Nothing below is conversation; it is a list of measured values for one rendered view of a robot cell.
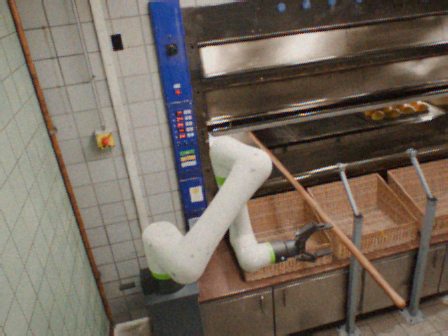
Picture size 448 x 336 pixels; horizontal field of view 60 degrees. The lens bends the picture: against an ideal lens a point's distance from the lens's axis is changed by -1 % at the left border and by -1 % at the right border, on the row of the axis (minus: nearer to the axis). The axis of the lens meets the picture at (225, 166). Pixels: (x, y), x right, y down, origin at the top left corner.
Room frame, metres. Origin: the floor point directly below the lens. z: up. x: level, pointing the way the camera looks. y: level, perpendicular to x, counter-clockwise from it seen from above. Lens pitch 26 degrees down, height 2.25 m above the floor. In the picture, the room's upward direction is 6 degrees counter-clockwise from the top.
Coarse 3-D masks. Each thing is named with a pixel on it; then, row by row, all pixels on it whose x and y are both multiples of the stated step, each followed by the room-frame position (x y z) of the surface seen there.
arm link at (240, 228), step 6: (246, 204) 1.36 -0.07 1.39; (240, 210) 1.33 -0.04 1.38; (246, 210) 1.35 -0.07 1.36; (240, 216) 1.33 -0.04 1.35; (246, 216) 1.35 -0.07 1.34; (234, 222) 1.33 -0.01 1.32; (240, 222) 1.33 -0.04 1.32; (246, 222) 1.34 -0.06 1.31; (234, 228) 1.34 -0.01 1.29; (240, 228) 1.33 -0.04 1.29; (246, 228) 1.34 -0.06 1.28; (234, 234) 1.34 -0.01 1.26; (240, 234) 1.33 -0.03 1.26; (246, 234) 1.33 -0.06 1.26; (252, 234) 1.36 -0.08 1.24; (234, 240) 1.34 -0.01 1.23; (234, 246) 1.32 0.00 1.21
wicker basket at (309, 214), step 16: (288, 192) 2.30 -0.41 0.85; (256, 208) 2.25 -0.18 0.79; (272, 208) 2.26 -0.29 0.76; (288, 208) 2.27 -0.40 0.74; (304, 208) 2.27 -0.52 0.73; (256, 224) 2.22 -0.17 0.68; (272, 224) 2.23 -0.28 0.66; (288, 224) 2.24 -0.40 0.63; (256, 240) 2.15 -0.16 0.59; (272, 240) 2.14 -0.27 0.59; (320, 240) 2.01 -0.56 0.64; (256, 272) 1.79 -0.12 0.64; (272, 272) 1.80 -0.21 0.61; (288, 272) 1.82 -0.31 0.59
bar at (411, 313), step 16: (368, 160) 2.05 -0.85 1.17; (416, 160) 2.07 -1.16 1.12; (352, 208) 1.85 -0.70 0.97; (432, 208) 1.88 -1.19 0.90; (352, 224) 1.82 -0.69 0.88; (432, 224) 1.88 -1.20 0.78; (352, 240) 1.81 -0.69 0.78; (352, 256) 1.80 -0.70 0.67; (352, 272) 1.79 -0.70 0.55; (416, 272) 1.90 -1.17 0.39; (352, 288) 1.79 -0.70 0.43; (416, 288) 1.88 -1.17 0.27; (352, 304) 1.79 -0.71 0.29; (416, 304) 1.88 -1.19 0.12; (352, 320) 1.79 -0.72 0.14; (416, 320) 1.84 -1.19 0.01
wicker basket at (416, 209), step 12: (408, 168) 2.48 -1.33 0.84; (420, 168) 2.49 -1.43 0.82; (432, 168) 2.50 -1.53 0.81; (444, 168) 2.52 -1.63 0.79; (396, 180) 2.35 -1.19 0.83; (408, 180) 2.45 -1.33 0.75; (444, 180) 2.49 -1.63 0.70; (396, 192) 2.33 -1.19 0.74; (408, 192) 2.43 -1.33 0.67; (420, 192) 2.44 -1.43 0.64; (432, 192) 2.45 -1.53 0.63; (444, 192) 2.47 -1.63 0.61; (408, 204) 2.19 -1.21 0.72; (420, 204) 2.37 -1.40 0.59; (444, 204) 2.34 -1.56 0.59; (420, 216) 2.07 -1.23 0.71; (444, 216) 2.02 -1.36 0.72; (420, 228) 2.05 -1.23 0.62; (432, 228) 2.01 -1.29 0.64; (444, 228) 2.02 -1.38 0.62
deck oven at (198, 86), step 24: (192, 24) 2.25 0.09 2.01; (192, 48) 2.25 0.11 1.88; (432, 48) 2.53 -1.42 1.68; (192, 72) 2.24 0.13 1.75; (264, 72) 2.32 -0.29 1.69; (288, 72) 2.35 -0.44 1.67; (312, 72) 2.38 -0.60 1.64; (384, 96) 2.57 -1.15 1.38; (240, 120) 2.38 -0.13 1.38; (336, 144) 2.41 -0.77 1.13; (360, 168) 2.44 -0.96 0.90; (384, 168) 2.48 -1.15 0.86; (264, 192) 2.32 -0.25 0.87
